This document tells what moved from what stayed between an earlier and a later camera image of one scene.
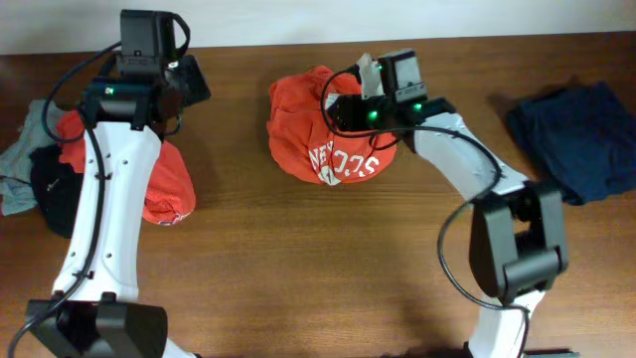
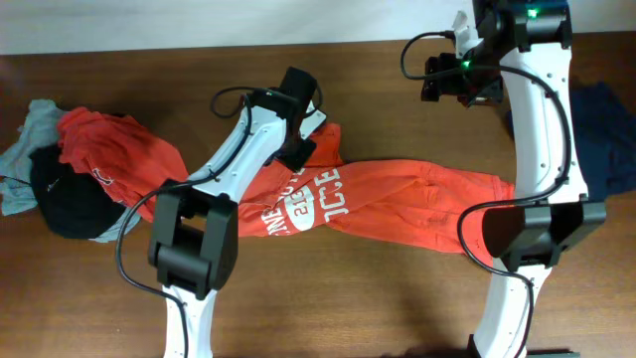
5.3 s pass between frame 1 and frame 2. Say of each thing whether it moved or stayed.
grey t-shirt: stayed
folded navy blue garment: stayed
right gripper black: moved
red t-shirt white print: moved
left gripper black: moved
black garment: stayed
